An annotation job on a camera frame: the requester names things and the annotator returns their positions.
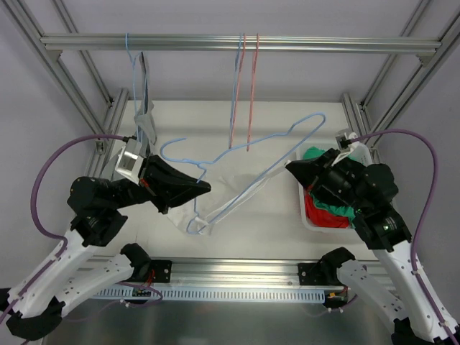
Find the green shirt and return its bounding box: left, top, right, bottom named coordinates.
left=301, top=145, right=359, bottom=229

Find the white tank top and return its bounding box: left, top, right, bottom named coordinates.
left=167, top=173, right=272, bottom=235

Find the red tank top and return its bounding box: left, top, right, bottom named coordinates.
left=303, top=190, right=351, bottom=230

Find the pink wire hanger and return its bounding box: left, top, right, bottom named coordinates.
left=247, top=33, right=260, bottom=152

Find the black tank top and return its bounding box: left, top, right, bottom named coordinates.
left=303, top=147, right=361, bottom=208

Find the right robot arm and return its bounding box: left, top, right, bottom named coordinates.
left=286, top=149, right=459, bottom=344

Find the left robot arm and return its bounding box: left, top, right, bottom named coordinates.
left=1, top=154, right=211, bottom=341

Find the grey tank top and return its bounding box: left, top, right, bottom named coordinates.
left=134, top=52, right=157, bottom=158

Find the white perforated plastic basket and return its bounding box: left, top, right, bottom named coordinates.
left=295, top=139, right=373, bottom=234

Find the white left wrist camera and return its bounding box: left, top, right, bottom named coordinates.
left=114, top=139, right=144, bottom=185

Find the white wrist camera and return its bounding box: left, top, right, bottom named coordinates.
left=114, top=139, right=144, bottom=185
left=332, top=130, right=359, bottom=165

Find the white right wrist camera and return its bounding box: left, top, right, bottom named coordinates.
left=332, top=130, right=359, bottom=165

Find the aluminium frame right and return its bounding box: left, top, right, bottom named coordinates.
left=341, top=1, right=459, bottom=135

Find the aluminium front table rail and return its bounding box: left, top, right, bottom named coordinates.
left=82, top=257, right=396, bottom=288

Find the black left arm base bracket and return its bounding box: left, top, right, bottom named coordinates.
left=120, top=243, right=173, bottom=284

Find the black right arm base bracket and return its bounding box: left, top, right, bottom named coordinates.
left=298, top=247, right=355, bottom=286

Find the white slotted cable duct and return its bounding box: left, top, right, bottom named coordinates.
left=93, top=285, right=326, bottom=304

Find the aluminium hanging rail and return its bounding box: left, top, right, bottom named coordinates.
left=40, top=33, right=442, bottom=56

